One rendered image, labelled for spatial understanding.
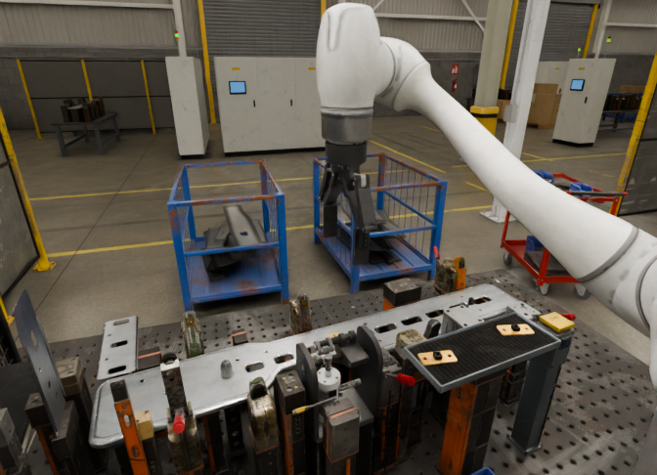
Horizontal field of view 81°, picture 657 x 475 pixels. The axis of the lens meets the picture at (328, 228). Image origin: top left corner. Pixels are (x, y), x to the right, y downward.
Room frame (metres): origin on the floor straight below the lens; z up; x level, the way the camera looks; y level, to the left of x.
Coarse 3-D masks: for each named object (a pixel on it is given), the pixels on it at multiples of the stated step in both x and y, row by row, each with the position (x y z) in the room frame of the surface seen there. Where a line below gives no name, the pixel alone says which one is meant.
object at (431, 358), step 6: (420, 354) 0.72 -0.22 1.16; (426, 354) 0.72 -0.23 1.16; (432, 354) 0.72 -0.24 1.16; (438, 354) 0.72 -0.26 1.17; (444, 354) 0.72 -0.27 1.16; (450, 354) 0.72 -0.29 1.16; (420, 360) 0.70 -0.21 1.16; (426, 360) 0.70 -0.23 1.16; (432, 360) 0.70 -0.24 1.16; (438, 360) 0.70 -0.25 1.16; (444, 360) 0.70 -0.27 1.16; (450, 360) 0.70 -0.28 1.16; (456, 360) 0.70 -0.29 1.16
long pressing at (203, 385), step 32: (480, 288) 1.28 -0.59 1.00; (352, 320) 1.09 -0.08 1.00; (384, 320) 1.08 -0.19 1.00; (224, 352) 0.92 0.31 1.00; (256, 352) 0.92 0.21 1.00; (288, 352) 0.92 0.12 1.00; (128, 384) 0.80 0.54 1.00; (160, 384) 0.80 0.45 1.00; (192, 384) 0.80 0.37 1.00; (224, 384) 0.80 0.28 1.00; (96, 416) 0.70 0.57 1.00; (160, 416) 0.69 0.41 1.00; (96, 448) 0.62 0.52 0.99
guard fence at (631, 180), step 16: (656, 64) 4.31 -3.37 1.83; (656, 80) 4.30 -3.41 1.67; (656, 96) 4.36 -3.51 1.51; (640, 112) 4.32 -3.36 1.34; (656, 112) 4.38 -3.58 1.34; (640, 128) 4.29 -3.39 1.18; (656, 128) 4.40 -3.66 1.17; (640, 144) 4.35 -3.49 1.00; (656, 144) 4.43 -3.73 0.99; (640, 160) 4.38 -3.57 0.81; (656, 160) 4.46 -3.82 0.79; (624, 176) 4.28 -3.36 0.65; (640, 176) 4.41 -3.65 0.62; (656, 176) 4.50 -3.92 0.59; (640, 192) 4.44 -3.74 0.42; (656, 192) 4.52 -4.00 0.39; (624, 208) 4.36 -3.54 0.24; (640, 208) 4.44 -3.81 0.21; (656, 208) 4.54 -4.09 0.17
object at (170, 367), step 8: (168, 360) 0.65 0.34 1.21; (176, 360) 0.65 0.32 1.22; (160, 368) 0.62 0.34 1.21; (168, 368) 0.62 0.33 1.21; (176, 368) 0.63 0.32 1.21; (168, 376) 0.62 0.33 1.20; (176, 376) 0.63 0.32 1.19; (168, 384) 0.63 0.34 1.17; (176, 384) 0.63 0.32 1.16; (168, 392) 0.63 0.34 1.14; (176, 392) 0.63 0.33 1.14; (184, 392) 0.64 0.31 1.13; (168, 400) 0.63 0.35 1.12; (176, 400) 0.64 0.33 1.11; (184, 400) 0.64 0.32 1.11; (176, 408) 0.64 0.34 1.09; (184, 408) 0.65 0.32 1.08
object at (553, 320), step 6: (540, 318) 0.88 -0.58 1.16; (546, 318) 0.87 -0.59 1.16; (552, 318) 0.87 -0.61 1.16; (558, 318) 0.87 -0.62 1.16; (564, 318) 0.87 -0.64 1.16; (552, 324) 0.84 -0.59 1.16; (558, 324) 0.84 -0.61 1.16; (564, 324) 0.84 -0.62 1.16; (570, 324) 0.84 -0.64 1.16; (558, 330) 0.83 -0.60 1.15
